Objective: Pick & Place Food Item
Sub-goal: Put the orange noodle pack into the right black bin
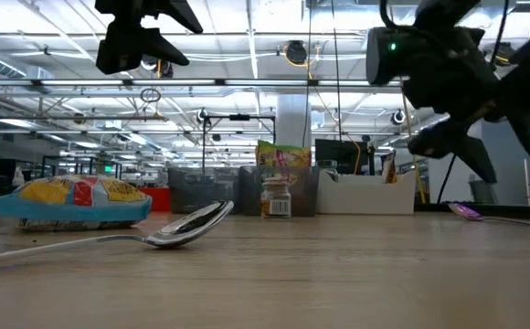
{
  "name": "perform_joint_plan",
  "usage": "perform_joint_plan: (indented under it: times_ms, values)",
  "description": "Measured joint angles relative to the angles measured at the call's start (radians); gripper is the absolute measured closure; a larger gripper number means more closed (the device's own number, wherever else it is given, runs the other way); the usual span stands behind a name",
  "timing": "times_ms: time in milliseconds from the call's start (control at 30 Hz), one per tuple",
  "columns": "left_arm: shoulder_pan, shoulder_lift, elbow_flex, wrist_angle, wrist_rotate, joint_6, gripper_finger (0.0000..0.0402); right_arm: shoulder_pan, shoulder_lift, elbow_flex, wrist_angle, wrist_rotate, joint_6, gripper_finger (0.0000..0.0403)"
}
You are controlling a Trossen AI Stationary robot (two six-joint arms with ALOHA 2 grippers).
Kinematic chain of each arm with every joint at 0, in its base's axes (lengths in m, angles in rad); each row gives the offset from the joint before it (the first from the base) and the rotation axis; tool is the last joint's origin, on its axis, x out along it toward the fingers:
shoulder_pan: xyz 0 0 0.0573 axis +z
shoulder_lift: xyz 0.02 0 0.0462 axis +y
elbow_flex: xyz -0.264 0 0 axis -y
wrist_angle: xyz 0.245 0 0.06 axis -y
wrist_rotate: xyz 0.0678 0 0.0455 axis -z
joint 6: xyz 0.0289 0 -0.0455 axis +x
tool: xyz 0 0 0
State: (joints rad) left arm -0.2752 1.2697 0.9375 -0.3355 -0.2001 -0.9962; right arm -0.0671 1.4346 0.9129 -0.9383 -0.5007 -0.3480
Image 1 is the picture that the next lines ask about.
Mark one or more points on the grey waste bin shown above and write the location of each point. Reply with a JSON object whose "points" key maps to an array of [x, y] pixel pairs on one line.
{"points": [[480, 194]]}

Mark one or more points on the black aluminium table frame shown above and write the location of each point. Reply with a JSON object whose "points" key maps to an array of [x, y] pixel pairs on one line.
{"points": [[507, 209]]}

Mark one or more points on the green ramen packet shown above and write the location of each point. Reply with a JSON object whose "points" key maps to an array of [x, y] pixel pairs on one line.
{"points": [[283, 155]]}

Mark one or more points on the black monitor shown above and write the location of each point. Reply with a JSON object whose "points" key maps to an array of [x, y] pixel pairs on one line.
{"points": [[338, 155]]}

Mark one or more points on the small glass spice jar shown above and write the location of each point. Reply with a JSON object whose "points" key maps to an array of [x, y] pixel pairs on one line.
{"points": [[275, 201]]}

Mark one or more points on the white plastic bin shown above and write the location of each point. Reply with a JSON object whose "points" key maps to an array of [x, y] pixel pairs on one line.
{"points": [[365, 196]]}

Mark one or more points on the blue yellow ramen packet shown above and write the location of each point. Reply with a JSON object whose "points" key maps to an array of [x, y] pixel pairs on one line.
{"points": [[41, 192]]}

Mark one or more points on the person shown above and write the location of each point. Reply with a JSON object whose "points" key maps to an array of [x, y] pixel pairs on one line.
{"points": [[18, 176]]}

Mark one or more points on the brown snack sachet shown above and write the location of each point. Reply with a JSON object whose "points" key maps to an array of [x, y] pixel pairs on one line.
{"points": [[389, 169]]}

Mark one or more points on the black camera stand frame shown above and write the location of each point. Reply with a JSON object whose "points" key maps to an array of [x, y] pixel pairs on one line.
{"points": [[239, 117]]}

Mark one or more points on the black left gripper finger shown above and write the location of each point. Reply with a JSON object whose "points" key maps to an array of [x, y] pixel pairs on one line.
{"points": [[128, 50], [173, 11]]}

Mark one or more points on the green exit sign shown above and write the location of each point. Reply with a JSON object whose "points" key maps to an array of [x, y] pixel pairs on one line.
{"points": [[108, 168]]}

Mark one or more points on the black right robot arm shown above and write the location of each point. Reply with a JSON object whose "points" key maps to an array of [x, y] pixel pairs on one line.
{"points": [[443, 13]]}

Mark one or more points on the grey translucent plastic bin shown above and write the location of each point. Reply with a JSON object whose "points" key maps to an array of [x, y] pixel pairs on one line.
{"points": [[201, 189], [301, 192]]}

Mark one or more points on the white building column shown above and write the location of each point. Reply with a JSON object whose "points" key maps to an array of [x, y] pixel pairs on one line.
{"points": [[292, 123]]}

